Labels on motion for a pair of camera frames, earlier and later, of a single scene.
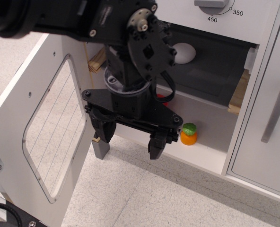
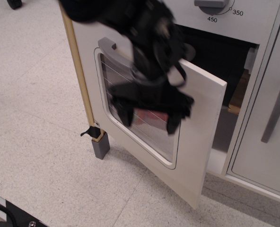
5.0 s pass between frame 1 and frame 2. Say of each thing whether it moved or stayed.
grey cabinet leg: stayed
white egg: stayed
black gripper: moved
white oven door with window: moved
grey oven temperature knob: stayed
